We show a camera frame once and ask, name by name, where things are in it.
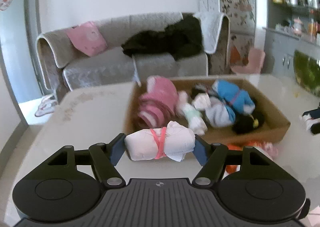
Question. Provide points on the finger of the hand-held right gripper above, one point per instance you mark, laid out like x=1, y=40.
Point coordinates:
x=311, y=114

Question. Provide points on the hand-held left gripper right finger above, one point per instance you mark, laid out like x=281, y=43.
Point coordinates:
x=201, y=153

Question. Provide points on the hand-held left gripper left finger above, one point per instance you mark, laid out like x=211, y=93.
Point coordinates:
x=117, y=152

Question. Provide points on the white cloth roll pink band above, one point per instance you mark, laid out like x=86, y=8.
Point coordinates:
x=142, y=144

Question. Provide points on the white green sock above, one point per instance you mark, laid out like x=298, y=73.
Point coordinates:
x=193, y=116

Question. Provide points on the brown cardboard box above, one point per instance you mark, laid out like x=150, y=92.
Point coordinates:
x=250, y=139

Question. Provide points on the black sock yellow print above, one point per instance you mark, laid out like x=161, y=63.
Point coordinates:
x=246, y=123

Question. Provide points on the blue white cloth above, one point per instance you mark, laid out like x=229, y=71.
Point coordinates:
x=225, y=91

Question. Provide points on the white desktop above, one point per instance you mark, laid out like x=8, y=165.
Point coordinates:
x=87, y=116

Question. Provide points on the light grey rolled sock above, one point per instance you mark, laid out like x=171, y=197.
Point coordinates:
x=220, y=115

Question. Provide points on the green fish tank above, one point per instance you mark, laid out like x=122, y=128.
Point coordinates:
x=307, y=69

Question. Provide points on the small white rolled sock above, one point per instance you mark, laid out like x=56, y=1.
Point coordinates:
x=202, y=101

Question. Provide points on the pink cat sock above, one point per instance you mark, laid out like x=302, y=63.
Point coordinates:
x=271, y=150

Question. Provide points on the black white rolled sock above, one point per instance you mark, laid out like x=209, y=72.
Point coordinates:
x=198, y=89

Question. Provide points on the pink striped rolled cloth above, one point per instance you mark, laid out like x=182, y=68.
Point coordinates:
x=160, y=96

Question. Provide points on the grey cabinet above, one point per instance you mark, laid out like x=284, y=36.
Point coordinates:
x=275, y=49

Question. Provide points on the pink chair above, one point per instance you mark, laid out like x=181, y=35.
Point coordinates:
x=252, y=64

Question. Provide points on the slippers on floor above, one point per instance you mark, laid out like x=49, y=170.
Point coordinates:
x=45, y=105

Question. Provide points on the grey covered sofa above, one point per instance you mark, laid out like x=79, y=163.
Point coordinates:
x=100, y=66

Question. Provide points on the orange bottle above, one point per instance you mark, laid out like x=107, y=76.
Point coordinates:
x=311, y=26

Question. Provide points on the pink white figurine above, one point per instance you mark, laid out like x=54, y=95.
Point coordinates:
x=297, y=25

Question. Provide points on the pink cushion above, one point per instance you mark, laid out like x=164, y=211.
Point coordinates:
x=86, y=39

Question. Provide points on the black jacket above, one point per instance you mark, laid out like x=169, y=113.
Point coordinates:
x=162, y=41

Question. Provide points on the fridge with floral cover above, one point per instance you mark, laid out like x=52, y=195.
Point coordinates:
x=237, y=4

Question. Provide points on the grey framed door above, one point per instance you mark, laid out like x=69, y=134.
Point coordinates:
x=12, y=54

